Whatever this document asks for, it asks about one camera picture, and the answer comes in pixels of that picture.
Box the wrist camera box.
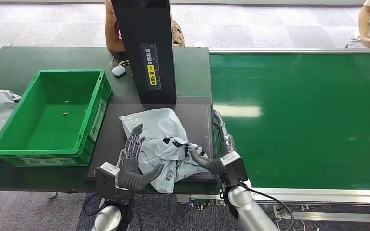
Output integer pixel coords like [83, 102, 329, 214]
[219, 151, 249, 187]
[95, 162, 121, 200]

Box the black yellow column label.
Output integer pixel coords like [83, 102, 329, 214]
[140, 43, 162, 91]

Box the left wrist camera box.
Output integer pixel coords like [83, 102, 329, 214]
[95, 162, 121, 200]

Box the white crate long label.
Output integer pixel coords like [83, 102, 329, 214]
[20, 157, 78, 166]

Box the conveyor connector block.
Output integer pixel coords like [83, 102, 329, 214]
[188, 197, 226, 211]

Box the black scanner platform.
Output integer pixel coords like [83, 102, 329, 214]
[86, 96, 218, 184]

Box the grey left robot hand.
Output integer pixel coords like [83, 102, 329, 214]
[116, 123, 165, 193]

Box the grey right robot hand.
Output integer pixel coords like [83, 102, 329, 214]
[189, 110, 237, 176]

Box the green conveyor belt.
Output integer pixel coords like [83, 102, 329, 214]
[209, 53, 370, 191]

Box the dark green table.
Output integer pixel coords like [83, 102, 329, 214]
[0, 47, 220, 194]

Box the white earbuds case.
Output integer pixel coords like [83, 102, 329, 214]
[111, 65, 127, 77]

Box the green plastic crate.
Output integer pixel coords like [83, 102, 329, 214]
[0, 69, 112, 167]

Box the black scanner column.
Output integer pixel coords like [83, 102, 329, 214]
[111, 0, 177, 106]

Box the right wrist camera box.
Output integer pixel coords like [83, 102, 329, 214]
[219, 151, 249, 187]

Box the grey mailer bag black print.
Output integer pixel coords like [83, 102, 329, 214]
[119, 108, 211, 194]

